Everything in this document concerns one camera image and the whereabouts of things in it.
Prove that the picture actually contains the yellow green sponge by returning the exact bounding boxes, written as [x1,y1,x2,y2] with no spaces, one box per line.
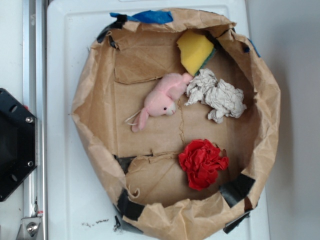
[176,30,215,76]

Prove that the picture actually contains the brown paper bag bin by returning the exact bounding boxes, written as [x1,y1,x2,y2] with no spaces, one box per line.
[71,8,281,240]

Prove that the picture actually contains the pink plush bunny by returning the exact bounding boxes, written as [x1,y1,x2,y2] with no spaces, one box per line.
[125,73,194,133]

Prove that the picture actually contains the crumpled red paper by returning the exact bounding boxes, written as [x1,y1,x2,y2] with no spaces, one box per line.
[178,139,229,191]

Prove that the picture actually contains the crumpled white paper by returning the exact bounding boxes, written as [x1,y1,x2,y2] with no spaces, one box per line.
[185,68,247,124]

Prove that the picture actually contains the white plastic tray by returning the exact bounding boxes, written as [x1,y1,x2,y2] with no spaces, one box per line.
[46,0,272,240]

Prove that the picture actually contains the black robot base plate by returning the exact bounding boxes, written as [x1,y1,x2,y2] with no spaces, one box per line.
[0,88,37,202]

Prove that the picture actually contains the aluminium rail frame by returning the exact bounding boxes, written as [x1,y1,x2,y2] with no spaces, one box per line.
[17,0,49,240]

